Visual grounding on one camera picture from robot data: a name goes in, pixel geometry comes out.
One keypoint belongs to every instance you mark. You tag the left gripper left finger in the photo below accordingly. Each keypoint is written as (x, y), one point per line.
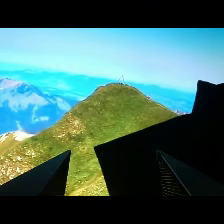
(43, 180)

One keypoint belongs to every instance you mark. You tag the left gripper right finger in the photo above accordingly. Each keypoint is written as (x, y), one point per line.
(196, 183)

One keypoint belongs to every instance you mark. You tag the black garment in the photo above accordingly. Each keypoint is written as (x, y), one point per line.
(133, 153)

